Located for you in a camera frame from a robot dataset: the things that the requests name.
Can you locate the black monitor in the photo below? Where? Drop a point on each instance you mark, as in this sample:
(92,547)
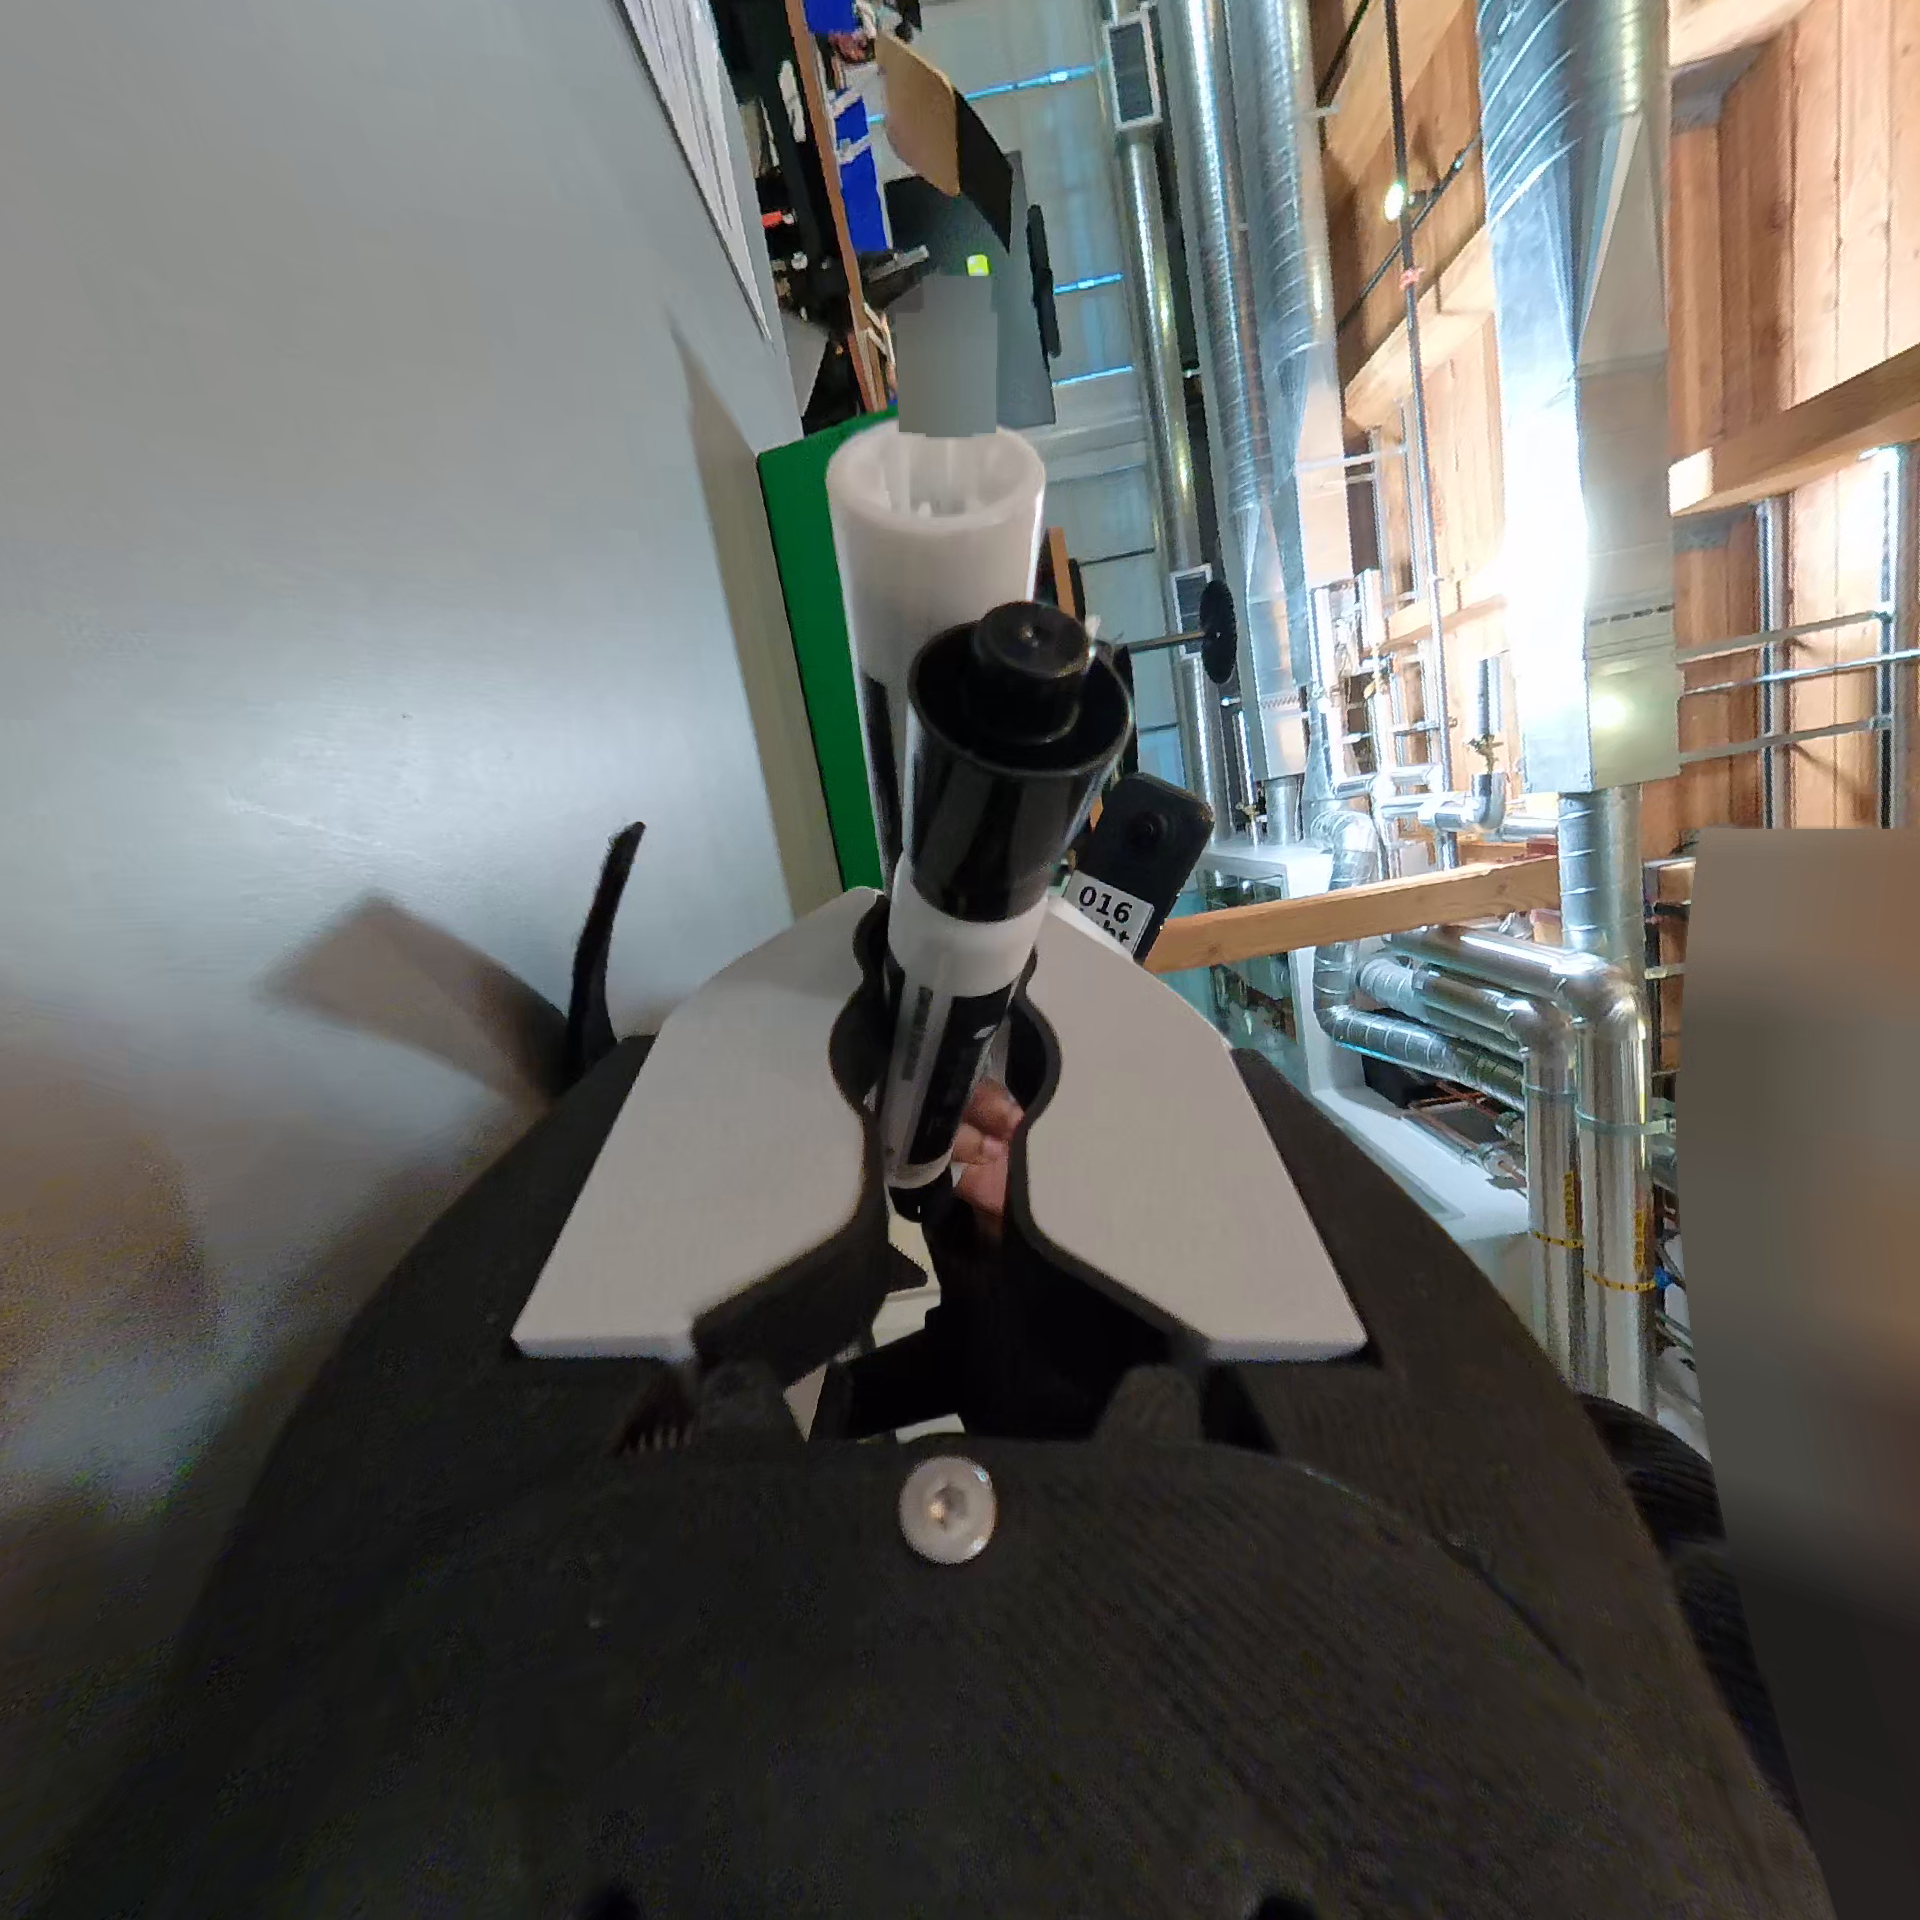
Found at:
(1026,329)

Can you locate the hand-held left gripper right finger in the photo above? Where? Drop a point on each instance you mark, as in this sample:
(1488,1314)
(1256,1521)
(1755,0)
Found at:
(1185,1171)

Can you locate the white paper sheet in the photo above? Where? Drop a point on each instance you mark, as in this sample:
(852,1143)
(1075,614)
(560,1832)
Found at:
(705,136)

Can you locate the black disc on rod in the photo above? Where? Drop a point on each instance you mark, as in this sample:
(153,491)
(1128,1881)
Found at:
(1215,630)

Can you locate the person's right hand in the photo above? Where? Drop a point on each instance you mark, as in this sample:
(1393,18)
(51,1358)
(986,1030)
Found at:
(993,1149)

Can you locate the person's black sweater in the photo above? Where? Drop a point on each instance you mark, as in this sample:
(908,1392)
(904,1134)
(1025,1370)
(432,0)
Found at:
(1694,1576)

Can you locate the wooden railing beam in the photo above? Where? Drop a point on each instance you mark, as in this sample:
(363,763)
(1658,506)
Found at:
(1348,909)

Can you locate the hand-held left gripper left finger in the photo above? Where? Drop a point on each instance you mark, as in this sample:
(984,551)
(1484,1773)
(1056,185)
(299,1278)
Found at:
(705,1171)

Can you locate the round silver duct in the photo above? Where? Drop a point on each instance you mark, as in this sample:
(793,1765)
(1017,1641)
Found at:
(1260,375)

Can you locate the green plastic bin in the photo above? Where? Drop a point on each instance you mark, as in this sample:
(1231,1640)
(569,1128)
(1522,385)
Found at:
(803,630)

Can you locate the black dry erase marker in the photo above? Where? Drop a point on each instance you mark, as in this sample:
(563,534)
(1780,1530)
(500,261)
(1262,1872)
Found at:
(1004,781)
(931,510)

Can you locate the silver insulated pipes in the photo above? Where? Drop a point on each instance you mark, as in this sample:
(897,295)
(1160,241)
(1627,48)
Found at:
(1515,1005)

